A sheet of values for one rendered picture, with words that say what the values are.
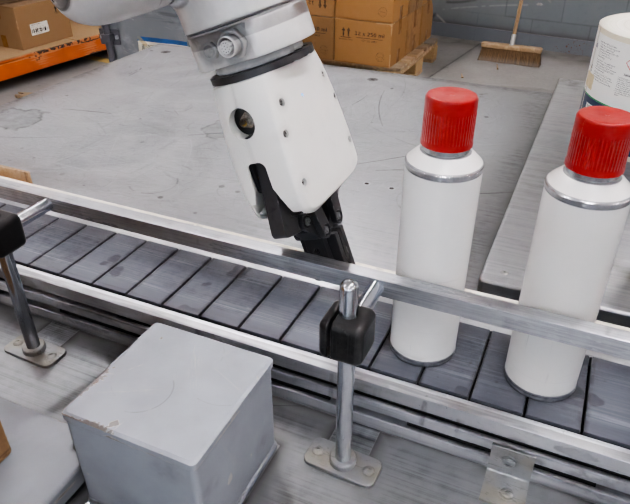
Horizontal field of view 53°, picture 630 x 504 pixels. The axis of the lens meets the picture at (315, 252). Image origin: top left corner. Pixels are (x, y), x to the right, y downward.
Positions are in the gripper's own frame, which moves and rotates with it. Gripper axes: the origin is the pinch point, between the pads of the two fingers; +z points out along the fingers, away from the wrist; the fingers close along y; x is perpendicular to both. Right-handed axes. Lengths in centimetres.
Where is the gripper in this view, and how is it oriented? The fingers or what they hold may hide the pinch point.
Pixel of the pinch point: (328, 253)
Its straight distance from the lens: 49.6
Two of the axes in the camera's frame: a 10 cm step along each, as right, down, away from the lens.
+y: 4.1, -4.9, 7.7
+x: -8.6, 0.8, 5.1
